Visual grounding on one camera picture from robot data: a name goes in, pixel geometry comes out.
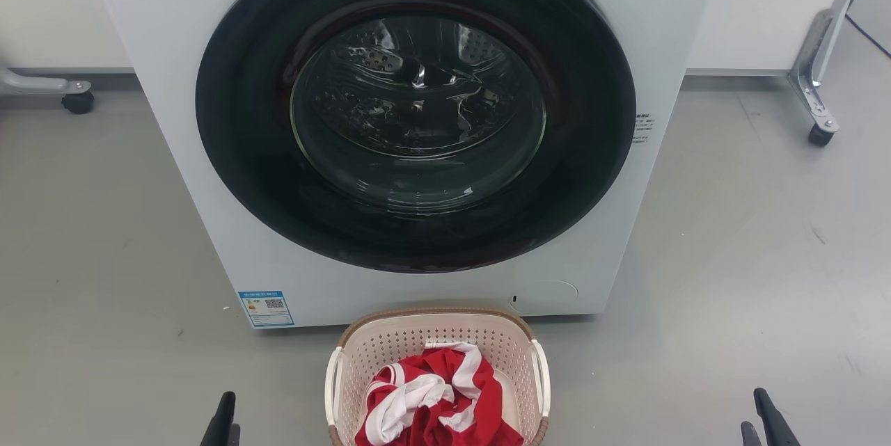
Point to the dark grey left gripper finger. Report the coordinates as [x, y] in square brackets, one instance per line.
[220, 421]
[234, 435]

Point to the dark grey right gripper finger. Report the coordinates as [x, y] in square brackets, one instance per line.
[750, 435]
[773, 421]

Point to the beige perforated laundry basket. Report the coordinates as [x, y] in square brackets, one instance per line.
[390, 341]

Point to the blue energy label sticker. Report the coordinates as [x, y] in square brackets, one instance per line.
[266, 308]

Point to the round white filter cover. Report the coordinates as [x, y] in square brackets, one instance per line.
[546, 295]

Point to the red and white garment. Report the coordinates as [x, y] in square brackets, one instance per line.
[480, 411]

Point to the black round washer door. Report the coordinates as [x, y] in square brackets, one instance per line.
[243, 154]

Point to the black caster wheel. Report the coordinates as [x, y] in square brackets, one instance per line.
[820, 135]
[78, 103]

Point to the small printed text sticker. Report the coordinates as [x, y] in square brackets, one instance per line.
[642, 127]

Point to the white front-load washing machine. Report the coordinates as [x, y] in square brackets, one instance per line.
[167, 49]

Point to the grey metal stand leg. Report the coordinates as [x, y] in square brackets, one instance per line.
[35, 83]

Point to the metal frame leg with caster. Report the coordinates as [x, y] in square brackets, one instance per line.
[825, 35]

